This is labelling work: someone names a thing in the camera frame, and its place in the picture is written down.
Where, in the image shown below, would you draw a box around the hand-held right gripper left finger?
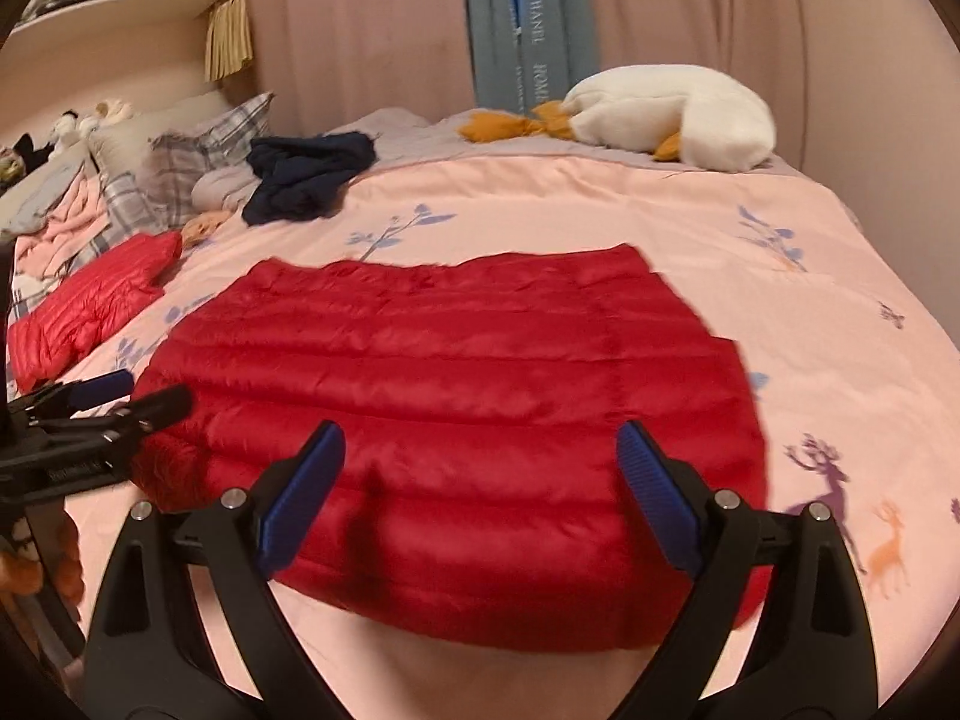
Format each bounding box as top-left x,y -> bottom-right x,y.
79,420 -> 347,720

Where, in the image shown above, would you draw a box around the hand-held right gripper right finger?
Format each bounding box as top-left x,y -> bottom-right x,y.
615,420 -> 878,720

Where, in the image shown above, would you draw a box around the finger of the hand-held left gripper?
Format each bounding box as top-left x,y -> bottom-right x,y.
45,384 -> 194,452
15,369 -> 136,421

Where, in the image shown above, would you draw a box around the person's left hand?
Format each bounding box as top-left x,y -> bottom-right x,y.
0,514 -> 85,608

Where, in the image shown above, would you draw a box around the light red puffer jacket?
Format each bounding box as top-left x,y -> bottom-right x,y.
7,231 -> 185,395

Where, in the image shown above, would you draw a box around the pink clothing pile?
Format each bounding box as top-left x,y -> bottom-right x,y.
15,172 -> 113,278

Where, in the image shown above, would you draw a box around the peach plush doll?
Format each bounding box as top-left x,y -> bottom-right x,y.
182,210 -> 233,250

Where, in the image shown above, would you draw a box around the light blue cloth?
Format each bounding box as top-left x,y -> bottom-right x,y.
0,142 -> 95,233

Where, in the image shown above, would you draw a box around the grey cushion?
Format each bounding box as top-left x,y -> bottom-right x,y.
191,167 -> 260,211

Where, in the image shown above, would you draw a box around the black and white plush toy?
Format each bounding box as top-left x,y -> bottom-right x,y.
46,109 -> 85,152

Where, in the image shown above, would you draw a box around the plaid pillow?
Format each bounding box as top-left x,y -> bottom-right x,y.
94,92 -> 275,241

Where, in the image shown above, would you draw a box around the navy blue garment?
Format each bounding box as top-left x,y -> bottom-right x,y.
241,131 -> 377,226

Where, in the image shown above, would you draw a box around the pink floral bedspread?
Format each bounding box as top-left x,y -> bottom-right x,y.
60,154 -> 960,720

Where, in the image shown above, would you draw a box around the yellow tassel hanging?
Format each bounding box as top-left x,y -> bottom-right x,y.
204,0 -> 254,82

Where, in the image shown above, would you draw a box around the grey quilt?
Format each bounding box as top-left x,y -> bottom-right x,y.
322,106 -> 796,177

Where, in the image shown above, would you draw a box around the white goose plush toy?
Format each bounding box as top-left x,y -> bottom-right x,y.
459,64 -> 777,170

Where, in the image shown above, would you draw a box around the pink curtain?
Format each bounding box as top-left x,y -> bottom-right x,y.
232,0 -> 960,188

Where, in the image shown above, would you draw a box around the blue-grey curtain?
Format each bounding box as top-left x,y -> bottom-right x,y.
461,0 -> 601,110

